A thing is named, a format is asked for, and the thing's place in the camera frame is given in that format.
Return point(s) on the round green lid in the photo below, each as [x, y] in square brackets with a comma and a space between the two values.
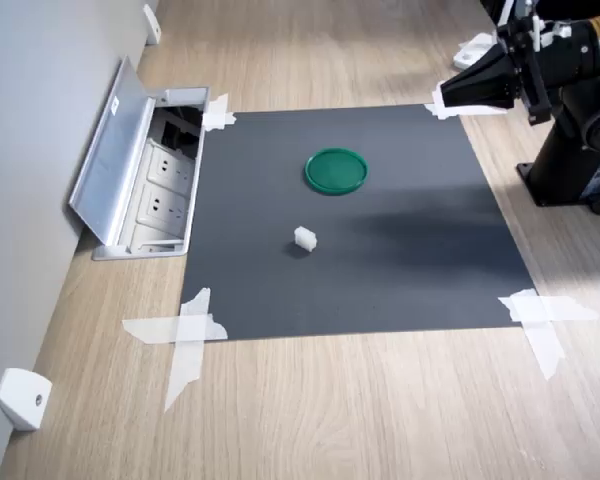
[337, 171]

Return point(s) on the small white plastic terminal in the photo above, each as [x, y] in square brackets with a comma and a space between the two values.
[305, 238]

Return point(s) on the dark grey mat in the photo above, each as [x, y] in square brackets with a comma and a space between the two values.
[360, 280]

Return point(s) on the small white taped bracket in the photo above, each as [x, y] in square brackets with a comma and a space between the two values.
[472, 50]

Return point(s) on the white corner bracket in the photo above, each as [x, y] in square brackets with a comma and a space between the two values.
[22, 400]
[151, 22]

